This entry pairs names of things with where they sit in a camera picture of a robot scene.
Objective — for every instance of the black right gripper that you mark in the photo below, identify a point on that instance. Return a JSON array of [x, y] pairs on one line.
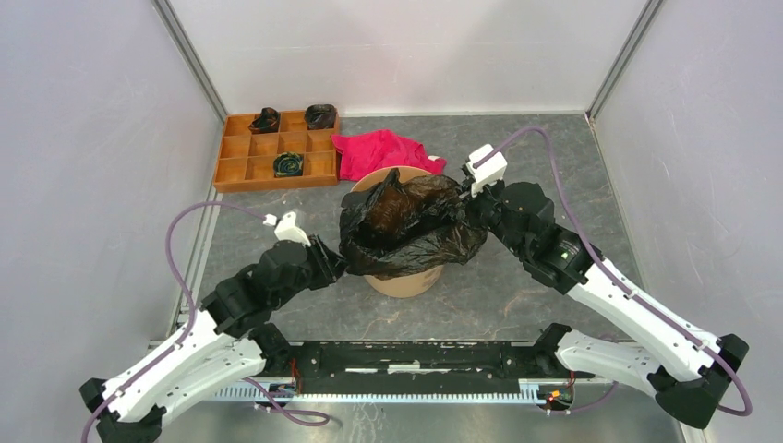
[[471, 204]]

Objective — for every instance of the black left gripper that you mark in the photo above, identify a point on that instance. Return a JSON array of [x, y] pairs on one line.
[[329, 263]]

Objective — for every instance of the black plastic trash bag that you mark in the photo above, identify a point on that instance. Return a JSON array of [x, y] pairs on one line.
[[396, 229]]

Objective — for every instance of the orange plastic trash bin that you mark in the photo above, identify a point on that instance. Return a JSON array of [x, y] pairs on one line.
[[407, 286]]

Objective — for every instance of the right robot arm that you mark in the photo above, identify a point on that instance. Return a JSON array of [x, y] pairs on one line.
[[685, 369]]

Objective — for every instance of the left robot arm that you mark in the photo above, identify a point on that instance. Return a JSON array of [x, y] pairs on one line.
[[227, 338]]

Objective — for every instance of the blue green rolled item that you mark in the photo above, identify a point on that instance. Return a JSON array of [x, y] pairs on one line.
[[288, 164]]

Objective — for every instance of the red crumpled cloth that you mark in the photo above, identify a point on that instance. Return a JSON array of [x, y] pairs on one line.
[[366, 153]]

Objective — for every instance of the wooden compartment tray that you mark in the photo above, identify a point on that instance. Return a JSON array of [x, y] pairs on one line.
[[246, 161]]

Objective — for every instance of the dark rolled item back right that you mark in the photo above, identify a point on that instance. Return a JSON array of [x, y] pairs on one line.
[[320, 116]]

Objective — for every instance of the black rolled item back left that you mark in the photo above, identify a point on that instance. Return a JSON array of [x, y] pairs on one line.
[[266, 122]]

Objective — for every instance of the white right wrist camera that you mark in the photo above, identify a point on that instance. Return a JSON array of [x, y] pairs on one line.
[[484, 167]]

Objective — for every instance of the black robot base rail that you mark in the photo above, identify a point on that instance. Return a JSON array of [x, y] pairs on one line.
[[418, 367]]

